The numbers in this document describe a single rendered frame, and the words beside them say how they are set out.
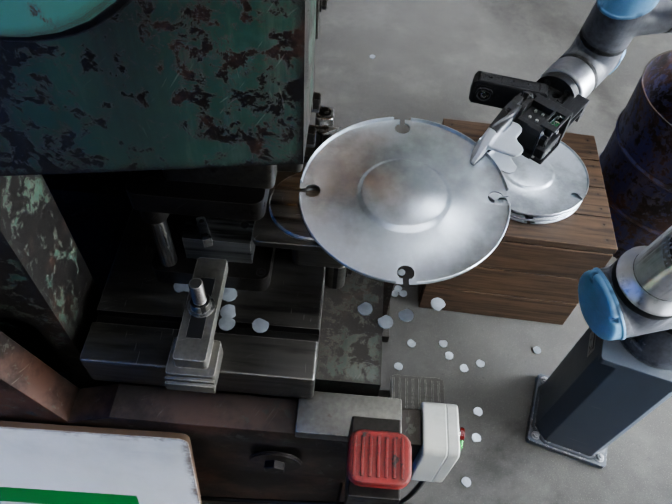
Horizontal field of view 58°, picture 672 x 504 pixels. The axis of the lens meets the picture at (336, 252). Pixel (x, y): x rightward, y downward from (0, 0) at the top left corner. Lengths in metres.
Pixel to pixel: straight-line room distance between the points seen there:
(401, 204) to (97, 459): 0.57
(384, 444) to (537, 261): 0.90
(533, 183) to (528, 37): 1.27
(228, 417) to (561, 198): 0.96
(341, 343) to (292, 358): 0.11
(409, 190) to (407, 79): 1.52
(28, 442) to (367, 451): 0.51
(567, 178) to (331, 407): 0.94
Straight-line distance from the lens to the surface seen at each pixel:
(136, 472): 0.99
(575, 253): 1.50
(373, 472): 0.69
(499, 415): 1.59
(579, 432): 1.50
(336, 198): 0.83
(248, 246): 0.80
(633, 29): 1.03
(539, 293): 1.63
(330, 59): 2.40
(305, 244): 0.79
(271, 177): 0.69
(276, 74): 0.44
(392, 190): 0.84
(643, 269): 0.97
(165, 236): 0.79
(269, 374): 0.78
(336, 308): 0.90
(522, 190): 1.49
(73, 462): 1.01
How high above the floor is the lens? 1.42
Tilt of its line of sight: 54 degrees down
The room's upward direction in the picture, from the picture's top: 5 degrees clockwise
